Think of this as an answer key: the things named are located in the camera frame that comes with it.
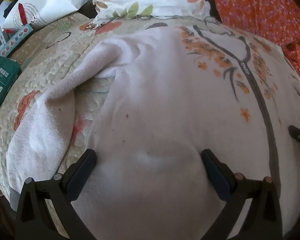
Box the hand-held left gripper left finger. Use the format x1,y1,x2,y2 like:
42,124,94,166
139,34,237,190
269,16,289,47
15,149,98,240

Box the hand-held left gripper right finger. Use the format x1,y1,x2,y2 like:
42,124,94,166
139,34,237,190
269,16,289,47
201,149,283,240

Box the white fleece towel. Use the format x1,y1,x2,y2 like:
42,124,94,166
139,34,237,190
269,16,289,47
5,26,300,240

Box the quilted heart pattern blanket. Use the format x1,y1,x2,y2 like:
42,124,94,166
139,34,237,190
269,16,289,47
0,12,298,240

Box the green printed box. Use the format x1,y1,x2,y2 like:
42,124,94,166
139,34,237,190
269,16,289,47
0,55,22,120

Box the orange floral bed sheet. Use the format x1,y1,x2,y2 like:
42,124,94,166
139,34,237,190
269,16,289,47
202,0,300,85

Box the colourful dotted box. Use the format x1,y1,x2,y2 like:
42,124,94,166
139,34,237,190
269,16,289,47
0,22,34,58

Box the white paper bag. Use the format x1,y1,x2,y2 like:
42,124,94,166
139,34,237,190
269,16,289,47
1,0,88,30

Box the white floral pillow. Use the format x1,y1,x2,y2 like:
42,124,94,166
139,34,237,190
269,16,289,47
86,0,210,28

